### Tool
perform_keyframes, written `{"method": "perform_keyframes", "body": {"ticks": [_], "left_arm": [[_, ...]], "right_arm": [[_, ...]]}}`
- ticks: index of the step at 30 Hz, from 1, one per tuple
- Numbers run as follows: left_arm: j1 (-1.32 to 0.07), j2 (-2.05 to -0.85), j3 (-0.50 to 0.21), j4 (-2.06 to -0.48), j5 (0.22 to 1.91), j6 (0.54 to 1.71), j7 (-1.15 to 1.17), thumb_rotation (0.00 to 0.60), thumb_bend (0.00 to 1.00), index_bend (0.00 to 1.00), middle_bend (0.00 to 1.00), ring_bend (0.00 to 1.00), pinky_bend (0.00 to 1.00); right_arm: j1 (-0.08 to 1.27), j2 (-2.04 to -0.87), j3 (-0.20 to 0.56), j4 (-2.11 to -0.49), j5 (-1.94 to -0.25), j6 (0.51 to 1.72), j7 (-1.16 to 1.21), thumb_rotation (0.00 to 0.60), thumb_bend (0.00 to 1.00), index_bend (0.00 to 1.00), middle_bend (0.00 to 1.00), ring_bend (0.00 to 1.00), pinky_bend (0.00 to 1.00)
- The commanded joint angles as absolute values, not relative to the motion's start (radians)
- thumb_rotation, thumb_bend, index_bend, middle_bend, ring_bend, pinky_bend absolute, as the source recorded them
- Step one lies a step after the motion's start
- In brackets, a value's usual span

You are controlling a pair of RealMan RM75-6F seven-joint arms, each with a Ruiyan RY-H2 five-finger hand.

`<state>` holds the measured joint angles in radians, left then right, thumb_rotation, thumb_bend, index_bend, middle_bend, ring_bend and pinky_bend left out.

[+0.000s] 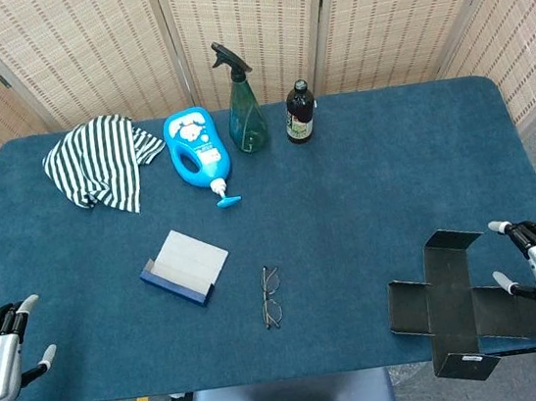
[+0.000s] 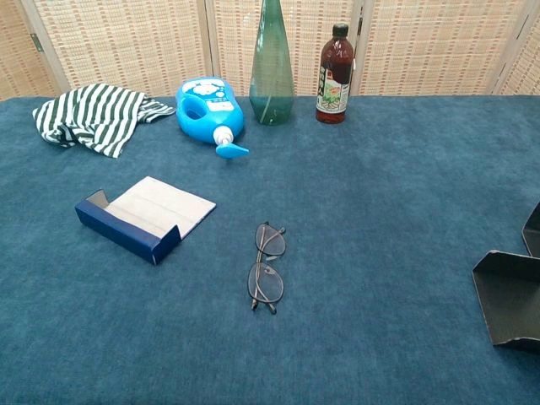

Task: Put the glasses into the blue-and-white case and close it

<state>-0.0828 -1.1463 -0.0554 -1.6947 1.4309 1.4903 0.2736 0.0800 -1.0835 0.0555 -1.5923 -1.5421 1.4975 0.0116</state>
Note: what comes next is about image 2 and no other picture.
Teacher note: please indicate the thin-framed eyeglasses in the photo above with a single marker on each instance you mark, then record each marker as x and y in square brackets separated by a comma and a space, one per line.
[270, 245]

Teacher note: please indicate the blue and white glasses case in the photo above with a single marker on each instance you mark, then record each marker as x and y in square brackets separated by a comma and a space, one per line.
[126, 236]

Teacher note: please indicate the blue table cover mat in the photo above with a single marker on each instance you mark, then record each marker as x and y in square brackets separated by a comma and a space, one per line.
[337, 211]

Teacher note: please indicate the blue pump detergent bottle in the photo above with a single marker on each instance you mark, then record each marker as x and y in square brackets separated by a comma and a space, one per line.
[211, 122]

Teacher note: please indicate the green transparent spray bottle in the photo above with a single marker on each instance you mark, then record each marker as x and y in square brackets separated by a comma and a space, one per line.
[272, 84]

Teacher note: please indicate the dark drink bottle black cap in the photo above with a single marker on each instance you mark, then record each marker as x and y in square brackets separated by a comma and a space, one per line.
[334, 84]

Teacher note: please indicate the woven bamboo screen panel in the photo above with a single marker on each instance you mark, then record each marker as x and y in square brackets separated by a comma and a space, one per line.
[430, 46]
[236, 42]
[525, 67]
[126, 42]
[17, 63]

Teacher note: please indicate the green white striped cloth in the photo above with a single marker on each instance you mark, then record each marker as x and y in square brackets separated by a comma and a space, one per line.
[97, 114]

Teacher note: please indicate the black unfolded cardboard box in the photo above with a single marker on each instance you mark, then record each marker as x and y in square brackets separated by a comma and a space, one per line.
[510, 295]

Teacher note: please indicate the small metal screen hinge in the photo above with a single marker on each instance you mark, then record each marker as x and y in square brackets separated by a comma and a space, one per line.
[37, 43]

